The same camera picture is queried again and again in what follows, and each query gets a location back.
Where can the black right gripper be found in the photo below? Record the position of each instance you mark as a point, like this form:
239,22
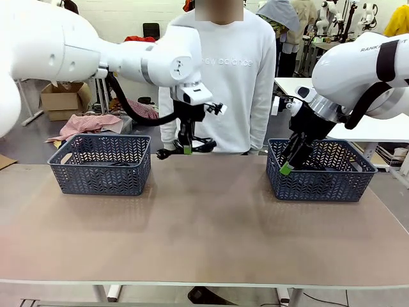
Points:
314,126

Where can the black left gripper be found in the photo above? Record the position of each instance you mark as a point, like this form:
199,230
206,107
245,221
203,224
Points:
190,112

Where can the person's left forearm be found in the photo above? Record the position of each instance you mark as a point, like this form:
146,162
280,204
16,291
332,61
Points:
263,121

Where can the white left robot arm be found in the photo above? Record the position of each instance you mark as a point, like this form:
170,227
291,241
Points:
96,48

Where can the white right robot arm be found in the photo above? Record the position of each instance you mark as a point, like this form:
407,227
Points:
351,73

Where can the blue-grey plastic basket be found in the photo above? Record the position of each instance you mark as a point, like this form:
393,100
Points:
102,179
319,188

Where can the red checked cloth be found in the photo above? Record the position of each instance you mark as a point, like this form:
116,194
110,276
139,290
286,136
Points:
143,110

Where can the clear plastic storage box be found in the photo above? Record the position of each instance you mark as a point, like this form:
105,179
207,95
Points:
127,124

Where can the person in white sweatshirt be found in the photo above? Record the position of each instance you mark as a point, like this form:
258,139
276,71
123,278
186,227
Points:
236,96

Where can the white side table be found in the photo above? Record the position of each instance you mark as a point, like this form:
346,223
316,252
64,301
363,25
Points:
367,131

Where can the pink checked cloth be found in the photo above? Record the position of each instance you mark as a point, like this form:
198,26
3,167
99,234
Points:
86,123

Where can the red cloth pile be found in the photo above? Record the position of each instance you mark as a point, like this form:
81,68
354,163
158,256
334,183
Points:
140,38

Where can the black office chair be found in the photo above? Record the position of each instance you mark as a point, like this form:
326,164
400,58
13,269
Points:
151,30

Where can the person in beige coat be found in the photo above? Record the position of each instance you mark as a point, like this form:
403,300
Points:
303,22

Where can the brown cardboard box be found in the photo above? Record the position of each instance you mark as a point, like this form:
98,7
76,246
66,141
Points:
62,99

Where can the grey cloth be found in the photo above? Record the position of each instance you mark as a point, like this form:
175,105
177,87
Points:
282,14

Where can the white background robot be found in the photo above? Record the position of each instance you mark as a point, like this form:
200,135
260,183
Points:
327,16
367,16

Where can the black tripod stand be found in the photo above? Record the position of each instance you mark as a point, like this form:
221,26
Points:
348,19

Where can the white table leg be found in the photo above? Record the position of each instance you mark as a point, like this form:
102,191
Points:
110,292
287,294

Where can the black shoe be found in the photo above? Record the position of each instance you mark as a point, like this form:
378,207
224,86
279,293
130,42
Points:
201,295

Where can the person in yellow jacket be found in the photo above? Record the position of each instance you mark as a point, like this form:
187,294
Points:
397,22

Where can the person in dark jacket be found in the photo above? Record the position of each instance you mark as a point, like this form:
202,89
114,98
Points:
70,4

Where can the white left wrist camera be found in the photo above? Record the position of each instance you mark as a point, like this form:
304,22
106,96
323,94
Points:
219,108

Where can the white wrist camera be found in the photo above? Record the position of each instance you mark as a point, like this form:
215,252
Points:
282,104
219,108

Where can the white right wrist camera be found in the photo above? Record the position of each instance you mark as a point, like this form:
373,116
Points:
282,104

